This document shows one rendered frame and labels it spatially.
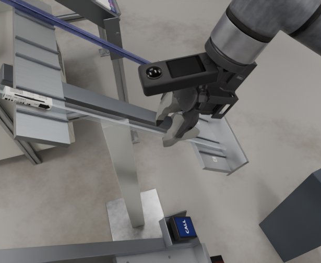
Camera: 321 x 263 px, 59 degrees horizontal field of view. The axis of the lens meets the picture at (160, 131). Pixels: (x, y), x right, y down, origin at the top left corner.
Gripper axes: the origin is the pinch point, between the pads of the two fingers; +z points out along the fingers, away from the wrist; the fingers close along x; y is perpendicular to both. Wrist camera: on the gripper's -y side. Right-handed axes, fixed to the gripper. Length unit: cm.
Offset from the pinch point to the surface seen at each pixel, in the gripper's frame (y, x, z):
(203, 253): 8.0, -21.0, 10.9
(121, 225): 24, 10, 84
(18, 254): -24.4, -17.8, 1.8
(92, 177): 16, 38, 89
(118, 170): 2.9, 7.9, 28.3
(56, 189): 0, 37, 97
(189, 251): 5.9, -19.7, 12.1
